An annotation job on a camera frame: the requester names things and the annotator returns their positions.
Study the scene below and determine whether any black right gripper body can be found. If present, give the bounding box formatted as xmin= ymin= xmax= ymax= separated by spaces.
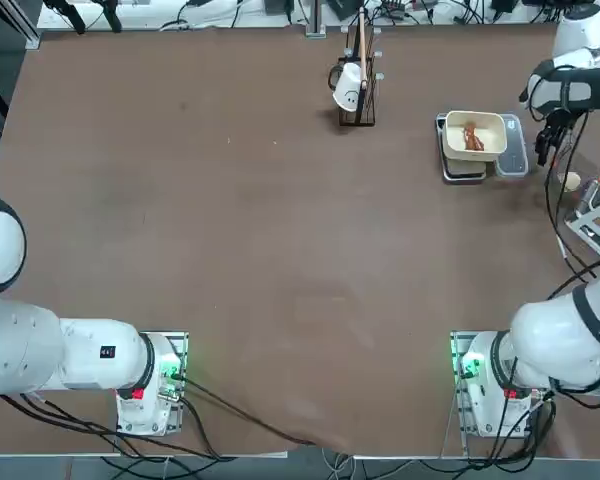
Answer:
xmin=542 ymin=108 xmax=581 ymax=136

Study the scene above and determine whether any brown fried chicken toy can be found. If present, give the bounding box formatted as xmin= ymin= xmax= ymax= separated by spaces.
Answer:
xmin=460 ymin=121 xmax=486 ymax=152

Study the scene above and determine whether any clear plastic container lid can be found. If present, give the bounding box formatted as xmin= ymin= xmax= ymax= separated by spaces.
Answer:
xmin=494 ymin=113 xmax=531 ymax=178

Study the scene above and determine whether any cream rectangular container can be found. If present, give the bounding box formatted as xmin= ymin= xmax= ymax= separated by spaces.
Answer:
xmin=442 ymin=110 xmax=509 ymax=164

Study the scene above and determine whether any white smiley mug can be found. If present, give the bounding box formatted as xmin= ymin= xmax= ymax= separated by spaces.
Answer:
xmin=327 ymin=59 xmax=369 ymax=112

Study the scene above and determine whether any long black arm cable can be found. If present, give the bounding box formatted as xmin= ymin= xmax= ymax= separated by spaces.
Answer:
xmin=554 ymin=109 xmax=600 ymax=301

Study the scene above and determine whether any aluminium frame profile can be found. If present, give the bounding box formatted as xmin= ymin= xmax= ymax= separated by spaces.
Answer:
xmin=9 ymin=0 xmax=42 ymax=50

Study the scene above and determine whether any aluminium camera post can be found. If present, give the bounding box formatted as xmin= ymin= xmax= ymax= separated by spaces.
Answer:
xmin=305 ymin=0 xmax=327 ymax=38

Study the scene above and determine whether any black wire cup rack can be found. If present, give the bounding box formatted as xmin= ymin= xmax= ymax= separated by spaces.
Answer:
xmin=336 ymin=3 xmax=385 ymax=127

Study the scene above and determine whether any black base cable bundle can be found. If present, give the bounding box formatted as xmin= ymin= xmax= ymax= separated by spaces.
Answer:
xmin=442 ymin=394 xmax=557 ymax=461

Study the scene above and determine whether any black and brown base cable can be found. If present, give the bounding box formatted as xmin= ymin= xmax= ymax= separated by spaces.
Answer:
xmin=177 ymin=374 xmax=321 ymax=447

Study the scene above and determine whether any black floor cable bundle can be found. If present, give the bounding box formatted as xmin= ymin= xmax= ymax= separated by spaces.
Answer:
xmin=0 ymin=393 xmax=236 ymax=464

